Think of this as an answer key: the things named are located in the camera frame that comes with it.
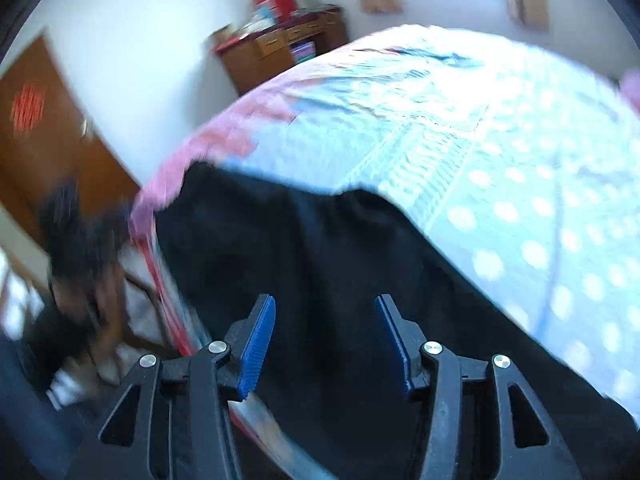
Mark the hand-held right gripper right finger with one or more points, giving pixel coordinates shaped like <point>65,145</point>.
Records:
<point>395,345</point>

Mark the wooden desk with drawers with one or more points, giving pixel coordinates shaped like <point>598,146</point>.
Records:
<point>245,67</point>

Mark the red gift bag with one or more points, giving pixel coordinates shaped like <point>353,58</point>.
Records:
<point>272,2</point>

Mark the brown wooden door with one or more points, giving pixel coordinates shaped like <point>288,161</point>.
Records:
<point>50,160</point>

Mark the pink folded blanket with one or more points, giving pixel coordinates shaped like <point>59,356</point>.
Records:
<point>631,90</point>

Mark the black pants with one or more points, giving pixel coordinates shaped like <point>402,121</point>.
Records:
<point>325,260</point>

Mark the person's left forearm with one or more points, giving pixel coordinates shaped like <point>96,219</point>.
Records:
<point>110,305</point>

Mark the patterned blue bed sheet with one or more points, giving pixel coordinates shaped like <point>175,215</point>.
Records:
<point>450,135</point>

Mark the red door decoration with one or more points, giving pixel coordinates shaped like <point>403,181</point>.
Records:
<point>29,107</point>

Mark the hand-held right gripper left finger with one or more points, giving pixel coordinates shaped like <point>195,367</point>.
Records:
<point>257,345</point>

